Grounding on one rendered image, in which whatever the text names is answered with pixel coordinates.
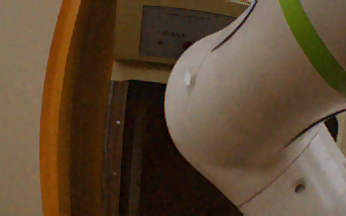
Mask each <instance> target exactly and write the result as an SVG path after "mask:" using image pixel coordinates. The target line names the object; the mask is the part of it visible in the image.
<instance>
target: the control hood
mask: <svg viewBox="0 0 346 216"><path fill-rule="evenodd" d="M252 2H253V0H117V7H116V15H115V24H114V42H113V55H112V57H114V60H117V59H119V60H126V61H131V60H133V61H140V62H147V63H148V62H155V63H162V64H169V65H176V63H177V61H178V60H179V59H165V58H158V57H150V56H139V53H140V34H141V30H142V16H143V6H157V7H160V6H164V7H170V8H182V9H192V10H199V11H205V12H209V13H214V14H219V15H226V16H231V17H234V18H239V17H240V16H241V14H243V12H244V11H246V9H247V8H248V7H250V6H249V5H251V3H252Z"/></svg>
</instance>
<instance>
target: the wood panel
mask: <svg viewBox="0 0 346 216"><path fill-rule="evenodd" d="M116 7H117V0H62V4H61V7H60V10H59V15H58V17H57V21H56V26H55V29H54V33H53V38H52V41H51V45H50V51H49V57H48V61H47V65H46V71H45V78H44V84H43V93H42V104H41V118H40V131H39V133H40V138H39V142H40V144H39V149H40V150H39V155H40V157H39V161H40V162H39V166H40V169H39V170H40V185H41V186H40V189H41V191H40V192H41V201H42V202H41V204H42V212H43V213H42V214H43V216H102V214H101V211H102V209H101V206H102V204H101V201H102V199H101V195H102V193H101V190H102V187H101V183H102V180H101V176H102V173H101V171H102V165H101V164H102V150H103V146H102V142H103V135H104V134H103V128H104V121H105V106H106V104H107V103H106V98H107V90H108V83H109V80H110V78H111V71H112V67H113V63H114V57H112V55H113V42H114V24H115V15H116Z"/></svg>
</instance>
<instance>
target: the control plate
mask: <svg viewBox="0 0 346 216"><path fill-rule="evenodd" d="M236 19H238V18H234V17H231V16H226V15H219V14H214V13H209V12H205V11H199V10H192V9H182V8H170V7H164V6H160V7H157V6H143V16H142V30H141V34H140V53H139V56H150V57H158V58H165V59H180V58H181V57H182V54H183V53H184V52H186V51H185V50H184V49H183V48H182V44H183V43H184V42H185V41H190V42H193V43H195V42H196V43H197V42H198V41H199V40H200V39H203V38H205V37H207V36H210V35H212V34H215V33H217V32H219V31H221V30H223V29H224V28H226V27H227V26H228V25H230V24H231V23H232V22H234V20H236ZM159 39H162V40H165V41H166V45H165V46H158V45H157V44H156V41H157V40H159Z"/></svg>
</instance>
